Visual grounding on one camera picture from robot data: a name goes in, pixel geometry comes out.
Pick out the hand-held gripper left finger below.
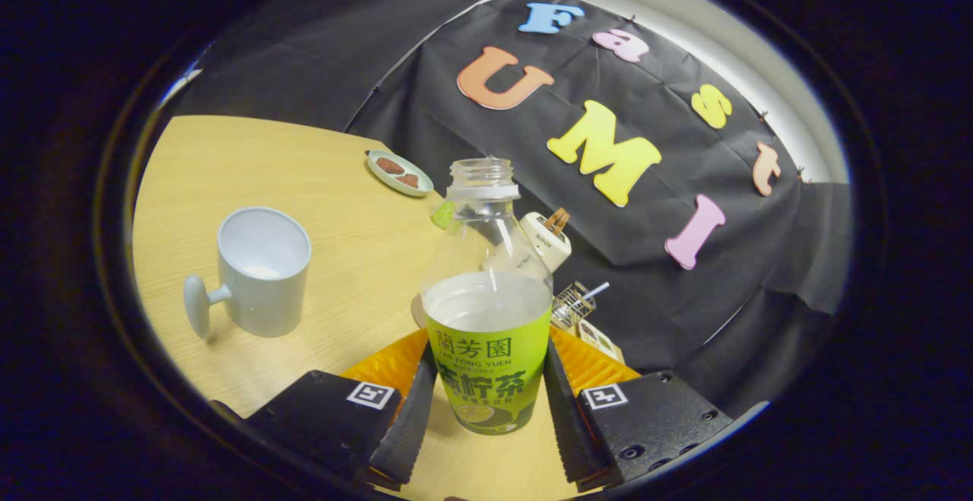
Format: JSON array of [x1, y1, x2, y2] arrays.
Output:
[[247, 326, 439, 490]]

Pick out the wire cutlery holder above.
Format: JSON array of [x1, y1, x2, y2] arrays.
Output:
[[551, 281, 596, 331]]

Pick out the white divided dish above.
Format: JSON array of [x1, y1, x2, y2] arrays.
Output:
[[575, 319, 626, 365]]

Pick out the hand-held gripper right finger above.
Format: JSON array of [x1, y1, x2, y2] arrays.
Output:
[[543, 325, 734, 493]]

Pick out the pale blue cup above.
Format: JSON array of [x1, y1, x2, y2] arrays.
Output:
[[183, 207, 312, 341]]

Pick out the white toaster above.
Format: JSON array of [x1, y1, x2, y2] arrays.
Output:
[[519, 211, 572, 274]]

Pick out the wooden table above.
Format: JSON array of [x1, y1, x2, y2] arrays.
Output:
[[133, 115, 578, 501]]

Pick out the pale green plate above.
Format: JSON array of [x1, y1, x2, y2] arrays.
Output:
[[366, 150, 435, 198]]

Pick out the green label juice bottle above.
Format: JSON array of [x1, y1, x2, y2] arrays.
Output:
[[420, 157, 554, 436]]

